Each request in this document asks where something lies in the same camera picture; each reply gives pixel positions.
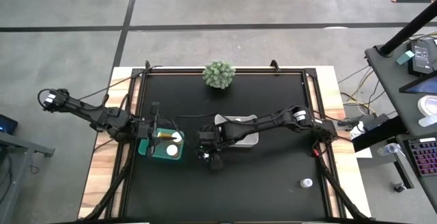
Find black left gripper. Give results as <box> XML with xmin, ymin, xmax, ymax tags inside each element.
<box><xmin>135</xmin><ymin>100</ymin><xmax>161</xmax><ymax>158</ymax></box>

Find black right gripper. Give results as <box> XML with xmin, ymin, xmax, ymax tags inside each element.
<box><xmin>196</xmin><ymin>123</ymin><xmax>228</xmax><ymax>171</ymax></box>

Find teal plastic bin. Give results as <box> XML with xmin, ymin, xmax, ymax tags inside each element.
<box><xmin>138</xmin><ymin>128</ymin><xmax>185</xmax><ymax>161</ymax></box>

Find white plastic bin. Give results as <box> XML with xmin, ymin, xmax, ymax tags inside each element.
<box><xmin>214</xmin><ymin>113</ymin><xmax>259</xmax><ymax>148</ymax></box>

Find green succulent plant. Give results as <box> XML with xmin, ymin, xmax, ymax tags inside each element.
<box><xmin>202</xmin><ymin>59</ymin><xmax>236</xmax><ymax>90</ymax></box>

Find grey metal desk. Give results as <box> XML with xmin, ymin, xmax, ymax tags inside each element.
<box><xmin>0</xmin><ymin>130</ymin><xmax>55</xmax><ymax>224</ymax></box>

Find blue-lit dark device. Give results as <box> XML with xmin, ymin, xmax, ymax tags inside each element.
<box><xmin>0</xmin><ymin>113</ymin><xmax>19</xmax><ymax>135</ymax></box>

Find white crumpled paper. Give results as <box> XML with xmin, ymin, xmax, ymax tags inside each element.
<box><xmin>350</xmin><ymin>121</ymin><xmax>367</xmax><ymax>140</ymax></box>

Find long black box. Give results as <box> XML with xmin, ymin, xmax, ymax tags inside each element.
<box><xmin>351</xmin><ymin>115</ymin><xmax>408</xmax><ymax>153</ymax></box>

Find clear plastic water bottle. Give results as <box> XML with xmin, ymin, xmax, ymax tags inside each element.
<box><xmin>376</xmin><ymin>143</ymin><xmax>403</xmax><ymax>157</ymax></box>

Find grey side desk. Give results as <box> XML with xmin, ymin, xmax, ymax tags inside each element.
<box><xmin>364</xmin><ymin>29</ymin><xmax>437</xmax><ymax>214</ymax></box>

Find black backlit keyboard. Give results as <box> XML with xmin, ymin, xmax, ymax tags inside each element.
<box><xmin>405</xmin><ymin>137</ymin><xmax>437</xmax><ymax>178</ymax></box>

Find small teal block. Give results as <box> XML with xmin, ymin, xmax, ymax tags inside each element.
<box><xmin>395</xmin><ymin>50</ymin><xmax>415</xmax><ymax>66</ymax></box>

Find white cylinder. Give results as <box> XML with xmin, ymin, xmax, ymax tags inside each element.
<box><xmin>418</xmin><ymin>114</ymin><xmax>437</xmax><ymax>128</ymax></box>

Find dark tablet screen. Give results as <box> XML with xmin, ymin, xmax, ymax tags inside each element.
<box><xmin>398</xmin><ymin>74</ymin><xmax>437</xmax><ymax>95</ymax></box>

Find white tape roll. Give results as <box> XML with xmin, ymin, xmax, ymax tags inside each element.
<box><xmin>417</xmin><ymin>95</ymin><xmax>437</xmax><ymax>117</ymax></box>

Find black round pole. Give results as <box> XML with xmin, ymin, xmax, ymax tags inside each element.
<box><xmin>378</xmin><ymin>1</ymin><xmax>437</xmax><ymax>57</ymax></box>

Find black labelled device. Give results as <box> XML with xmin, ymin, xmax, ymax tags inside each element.
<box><xmin>408</xmin><ymin>38</ymin><xmax>437</xmax><ymax>77</ymax></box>

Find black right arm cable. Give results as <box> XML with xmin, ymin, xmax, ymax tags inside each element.
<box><xmin>174</xmin><ymin>112</ymin><xmax>219</xmax><ymax>120</ymax></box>

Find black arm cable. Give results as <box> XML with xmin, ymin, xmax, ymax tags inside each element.
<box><xmin>174</xmin><ymin>112</ymin><xmax>219</xmax><ymax>120</ymax></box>
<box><xmin>36</xmin><ymin>88</ymin><xmax>52</xmax><ymax>111</ymax></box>

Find black cable along frame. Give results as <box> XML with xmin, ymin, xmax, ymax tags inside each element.
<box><xmin>77</xmin><ymin>65</ymin><xmax>163</xmax><ymax>101</ymax></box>

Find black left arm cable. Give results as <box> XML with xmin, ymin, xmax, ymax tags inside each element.
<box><xmin>36</xmin><ymin>88</ymin><xmax>52</xmax><ymax>111</ymax></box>

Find floor cable bundle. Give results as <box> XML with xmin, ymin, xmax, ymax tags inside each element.
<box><xmin>337</xmin><ymin>65</ymin><xmax>380</xmax><ymax>115</ymax></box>

